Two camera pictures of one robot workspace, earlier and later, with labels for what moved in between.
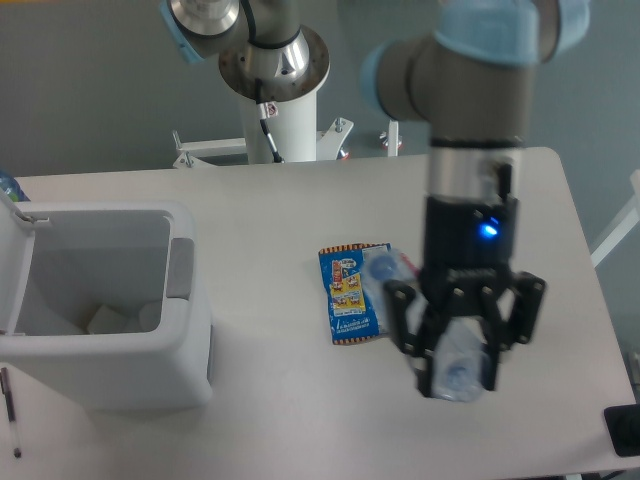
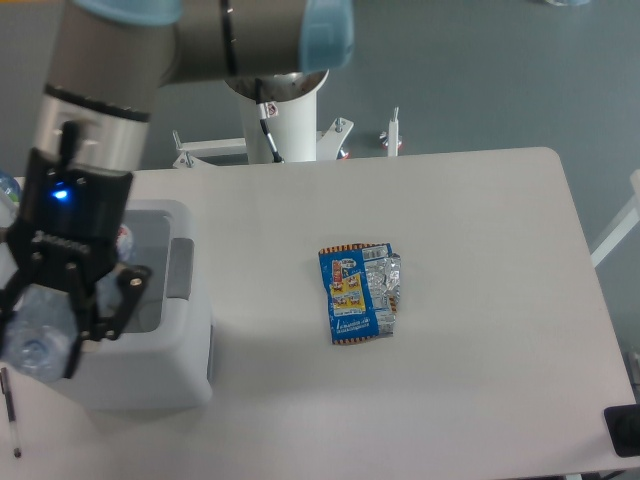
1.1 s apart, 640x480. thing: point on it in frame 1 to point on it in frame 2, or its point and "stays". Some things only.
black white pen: [6, 386] stays
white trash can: [114, 317] stays
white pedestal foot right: [393, 139] stays
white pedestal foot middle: [329, 141] stays
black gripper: [468, 250] to [66, 232]
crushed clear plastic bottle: [458, 344] to [39, 337]
